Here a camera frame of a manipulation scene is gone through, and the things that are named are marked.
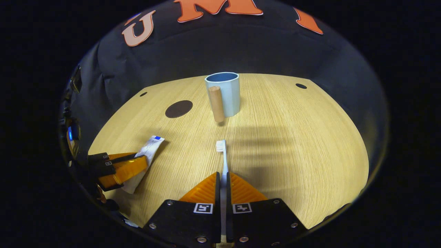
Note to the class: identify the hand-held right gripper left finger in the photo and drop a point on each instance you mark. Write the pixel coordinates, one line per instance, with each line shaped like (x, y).
(206, 220)

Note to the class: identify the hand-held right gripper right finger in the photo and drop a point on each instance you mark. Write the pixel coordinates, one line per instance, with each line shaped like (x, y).
(241, 224)

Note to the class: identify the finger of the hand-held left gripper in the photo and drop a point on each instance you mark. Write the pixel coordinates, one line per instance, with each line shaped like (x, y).
(125, 170)
(100, 158)

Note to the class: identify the white toothpaste tube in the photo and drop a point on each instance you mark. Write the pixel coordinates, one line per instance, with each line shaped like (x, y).
(150, 148)

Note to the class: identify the white toothbrush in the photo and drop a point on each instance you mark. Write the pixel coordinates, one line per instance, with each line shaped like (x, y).
(221, 146)

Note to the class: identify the round dark brown coaster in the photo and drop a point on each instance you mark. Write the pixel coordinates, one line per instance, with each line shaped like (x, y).
(178, 109)

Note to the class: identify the wooden desktop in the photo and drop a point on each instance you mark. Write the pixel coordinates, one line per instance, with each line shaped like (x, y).
(282, 144)

